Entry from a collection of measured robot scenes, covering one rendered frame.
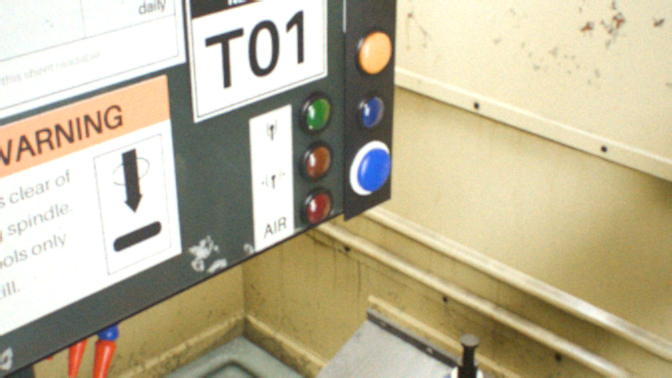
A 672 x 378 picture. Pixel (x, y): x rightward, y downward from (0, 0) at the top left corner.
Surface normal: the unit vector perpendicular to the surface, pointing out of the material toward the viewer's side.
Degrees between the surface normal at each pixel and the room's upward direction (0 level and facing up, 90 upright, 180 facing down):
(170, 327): 90
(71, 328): 90
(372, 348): 24
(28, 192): 90
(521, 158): 90
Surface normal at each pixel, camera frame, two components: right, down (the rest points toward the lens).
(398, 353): -0.29, -0.67
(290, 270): -0.71, 0.33
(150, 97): 0.70, 0.33
